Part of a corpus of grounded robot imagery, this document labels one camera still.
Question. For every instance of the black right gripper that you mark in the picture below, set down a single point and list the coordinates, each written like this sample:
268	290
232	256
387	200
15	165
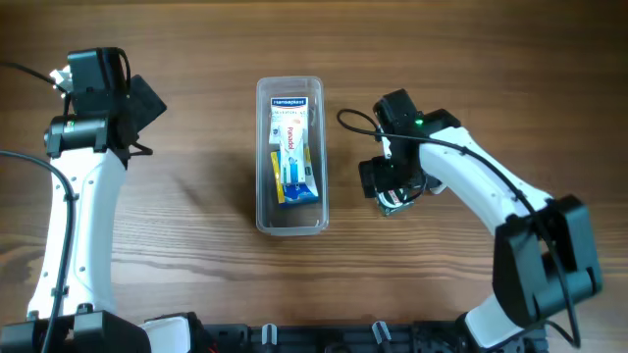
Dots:
372	178

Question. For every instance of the white Hansaplast box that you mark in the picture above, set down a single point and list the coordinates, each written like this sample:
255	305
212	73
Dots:
281	107

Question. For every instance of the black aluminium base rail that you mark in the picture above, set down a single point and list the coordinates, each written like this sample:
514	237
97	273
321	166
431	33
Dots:
420	337

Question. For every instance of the clear plastic container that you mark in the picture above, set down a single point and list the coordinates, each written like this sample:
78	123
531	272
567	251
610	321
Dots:
294	220

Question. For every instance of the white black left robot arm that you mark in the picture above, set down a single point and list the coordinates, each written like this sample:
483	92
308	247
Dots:
89	147

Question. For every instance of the green square packet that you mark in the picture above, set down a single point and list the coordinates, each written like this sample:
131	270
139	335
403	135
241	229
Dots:
393	201

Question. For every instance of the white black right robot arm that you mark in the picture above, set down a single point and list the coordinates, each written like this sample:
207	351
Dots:
545	258

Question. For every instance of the blue VapoDrops box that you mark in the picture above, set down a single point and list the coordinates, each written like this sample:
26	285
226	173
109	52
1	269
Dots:
295	194

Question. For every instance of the white Panadol box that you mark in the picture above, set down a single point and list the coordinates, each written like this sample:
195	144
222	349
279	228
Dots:
292	150

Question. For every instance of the small white bottle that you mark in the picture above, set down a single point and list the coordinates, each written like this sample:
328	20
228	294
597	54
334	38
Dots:
436	187

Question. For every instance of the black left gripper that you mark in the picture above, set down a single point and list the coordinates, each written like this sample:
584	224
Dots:
145	105

